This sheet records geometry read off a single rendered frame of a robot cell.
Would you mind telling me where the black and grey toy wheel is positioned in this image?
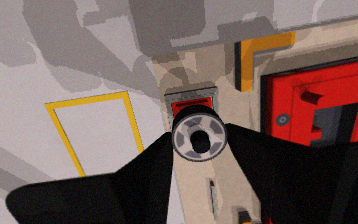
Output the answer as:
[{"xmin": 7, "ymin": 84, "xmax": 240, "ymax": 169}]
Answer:
[{"xmin": 171, "ymin": 104, "xmax": 228, "ymax": 162}]

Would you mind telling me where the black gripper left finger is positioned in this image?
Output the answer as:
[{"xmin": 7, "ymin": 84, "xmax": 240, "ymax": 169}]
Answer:
[{"xmin": 5, "ymin": 132, "xmax": 174, "ymax": 224}]

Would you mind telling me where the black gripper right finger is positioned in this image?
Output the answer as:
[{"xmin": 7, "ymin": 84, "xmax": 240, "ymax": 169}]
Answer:
[{"xmin": 225, "ymin": 123, "xmax": 358, "ymax": 224}]

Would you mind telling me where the yellow tape outline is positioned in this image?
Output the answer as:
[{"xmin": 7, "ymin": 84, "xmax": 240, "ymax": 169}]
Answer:
[{"xmin": 45, "ymin": 91, "xmax": 144, "ymax": 176}]

